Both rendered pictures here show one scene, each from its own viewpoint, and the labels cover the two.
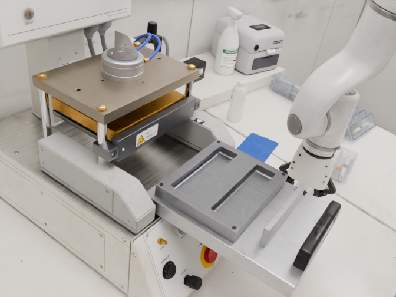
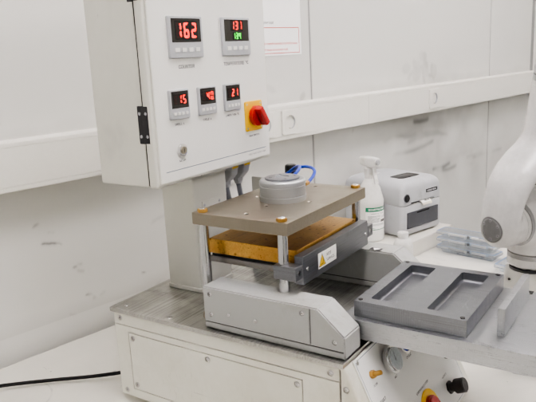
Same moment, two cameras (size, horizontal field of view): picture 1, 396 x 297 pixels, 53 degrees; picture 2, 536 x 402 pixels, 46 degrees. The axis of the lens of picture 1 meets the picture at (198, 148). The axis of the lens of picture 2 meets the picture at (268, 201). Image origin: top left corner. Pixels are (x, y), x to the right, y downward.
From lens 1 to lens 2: 0.39 m
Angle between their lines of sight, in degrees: 22
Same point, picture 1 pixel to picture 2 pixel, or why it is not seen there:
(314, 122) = (515, 218)
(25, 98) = not seen: hidden behind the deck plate
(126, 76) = (291, 197)
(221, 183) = (429, 289)
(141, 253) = (355, 384)
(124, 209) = (326, 329)
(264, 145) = not seen: hidden behind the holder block
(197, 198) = (407, 303)
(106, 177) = (296, 300)
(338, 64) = (522, 148)
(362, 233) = not seen: outside the picture
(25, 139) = (173, 306)
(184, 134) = (360, 272)
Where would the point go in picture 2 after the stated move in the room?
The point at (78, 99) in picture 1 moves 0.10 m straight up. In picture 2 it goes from (252, 218) to (249, 153)
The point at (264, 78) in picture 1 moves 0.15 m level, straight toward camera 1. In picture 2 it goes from (427, 236) to (428, 252)
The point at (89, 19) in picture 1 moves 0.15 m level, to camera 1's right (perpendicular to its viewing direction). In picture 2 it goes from (233, 157) to (314, 154)
